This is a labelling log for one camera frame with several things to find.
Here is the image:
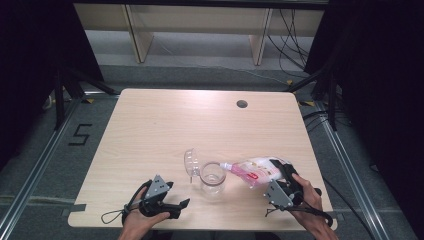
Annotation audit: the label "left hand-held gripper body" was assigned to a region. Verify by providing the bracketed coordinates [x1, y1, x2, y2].
[137, 174, 183, 220]

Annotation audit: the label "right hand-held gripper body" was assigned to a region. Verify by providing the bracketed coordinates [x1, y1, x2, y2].
[263, 171, 324, 212]

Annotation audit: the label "red and clear spout pouch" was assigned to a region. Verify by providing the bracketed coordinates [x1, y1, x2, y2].
[219, 156, 294, 190]

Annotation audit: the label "clear glass jar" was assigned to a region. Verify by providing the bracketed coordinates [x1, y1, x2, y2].
[199, 161, 227, 196]

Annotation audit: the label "person's right hand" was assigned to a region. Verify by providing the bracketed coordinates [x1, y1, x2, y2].
[289, 173, 327, 229]

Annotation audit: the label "person's left hand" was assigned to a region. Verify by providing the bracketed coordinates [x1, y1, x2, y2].
[120, 186, 171, 235]

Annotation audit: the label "clear jar lid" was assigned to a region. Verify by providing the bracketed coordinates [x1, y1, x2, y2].
[183, 148, 202, 184]

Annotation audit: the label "black metal stand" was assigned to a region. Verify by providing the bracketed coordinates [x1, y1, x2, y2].
[53, 64, 118, 132]
[284, 64, 343, 132]

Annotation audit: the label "dark curtain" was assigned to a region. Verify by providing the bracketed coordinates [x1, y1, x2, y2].
[0, 0, 104, 168]
[304, 0, 424, 240]

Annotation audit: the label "light wooden shelf unit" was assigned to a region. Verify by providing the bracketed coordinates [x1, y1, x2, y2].
[73, 3, 326, 66]

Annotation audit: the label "right hand-held gripper cable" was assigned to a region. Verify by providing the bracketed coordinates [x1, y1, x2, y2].
[265, 203, 335, 228]

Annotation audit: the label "hand-held gripper cable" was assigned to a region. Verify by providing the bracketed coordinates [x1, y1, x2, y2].
[265, 203, 335, 228]
[100, 179, 153, 225]

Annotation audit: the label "left hand-held gripper cable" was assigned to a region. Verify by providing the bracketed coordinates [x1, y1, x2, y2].
[100, 179, 153, 225]

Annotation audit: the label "metal floor rail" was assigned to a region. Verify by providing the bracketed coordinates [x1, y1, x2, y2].
[314, 99, 389, 240]
[0, 96, 82, 236]

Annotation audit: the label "black floor cables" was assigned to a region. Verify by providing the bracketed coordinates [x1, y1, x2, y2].
[301, 109, 353, 129]

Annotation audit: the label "bundle of black hanging cables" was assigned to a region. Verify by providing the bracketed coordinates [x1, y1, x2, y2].
[266, 8, 312, 72]

